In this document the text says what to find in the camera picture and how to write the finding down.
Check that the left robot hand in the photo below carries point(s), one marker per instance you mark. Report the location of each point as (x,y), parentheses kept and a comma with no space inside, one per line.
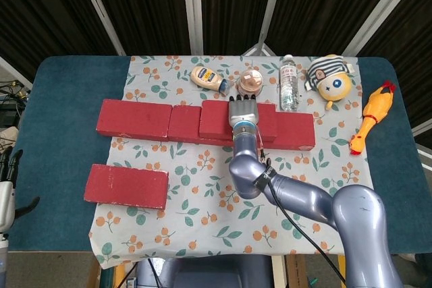
(6,197)

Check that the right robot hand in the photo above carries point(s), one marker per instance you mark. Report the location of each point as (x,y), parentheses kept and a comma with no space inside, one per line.
(243,109)

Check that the red block with white-worn edges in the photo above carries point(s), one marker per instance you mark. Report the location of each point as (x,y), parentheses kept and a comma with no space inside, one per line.
(125,185)

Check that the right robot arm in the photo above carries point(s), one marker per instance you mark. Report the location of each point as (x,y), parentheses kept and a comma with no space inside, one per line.
(303,197)

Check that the clear jar with orange contents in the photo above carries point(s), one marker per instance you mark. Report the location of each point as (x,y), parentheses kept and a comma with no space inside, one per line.
(249,80)

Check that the cream mayonnaise squeeze bottle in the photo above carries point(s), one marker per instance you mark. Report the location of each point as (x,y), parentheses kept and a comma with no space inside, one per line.
(206,77)

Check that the clear plastic water bottle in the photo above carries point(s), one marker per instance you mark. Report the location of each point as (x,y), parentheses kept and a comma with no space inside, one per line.
(289,89)

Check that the red block with chipped corner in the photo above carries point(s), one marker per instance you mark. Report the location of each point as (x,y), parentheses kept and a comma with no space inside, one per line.
(297,131)

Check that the plain red foam block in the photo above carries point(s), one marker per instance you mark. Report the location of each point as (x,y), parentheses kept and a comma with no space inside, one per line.
(184,124)

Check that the yellow plush with striped hat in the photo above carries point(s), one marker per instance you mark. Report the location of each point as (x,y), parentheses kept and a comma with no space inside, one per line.
(334,85)

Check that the teal table mat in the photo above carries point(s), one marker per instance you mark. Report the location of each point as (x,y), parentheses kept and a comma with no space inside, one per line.
(57,116)

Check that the floral orange-berry tablecloth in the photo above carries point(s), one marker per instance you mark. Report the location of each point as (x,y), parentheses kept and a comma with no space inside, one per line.
(202,200)

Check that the red block with scratched side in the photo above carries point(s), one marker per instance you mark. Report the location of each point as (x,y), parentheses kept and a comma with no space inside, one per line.
(135,117)

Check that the yellow rubber chicken toy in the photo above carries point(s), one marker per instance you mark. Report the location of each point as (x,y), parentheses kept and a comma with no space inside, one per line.
(376,106)

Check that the dark pleated curtain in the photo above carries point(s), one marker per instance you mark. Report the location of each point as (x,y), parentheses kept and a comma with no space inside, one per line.
(152,4)

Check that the brown cardboard box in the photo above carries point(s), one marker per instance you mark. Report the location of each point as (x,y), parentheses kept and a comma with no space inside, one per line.
(297,271)

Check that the white slim frame post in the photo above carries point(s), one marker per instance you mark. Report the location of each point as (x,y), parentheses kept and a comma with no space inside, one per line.
(269,4)

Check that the white double frame post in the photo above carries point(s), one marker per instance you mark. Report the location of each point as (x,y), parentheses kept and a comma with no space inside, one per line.
(193,8)

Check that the white slanted frame post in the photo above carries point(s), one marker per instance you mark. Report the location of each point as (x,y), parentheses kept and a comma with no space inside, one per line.
(378,11)
(101,8)

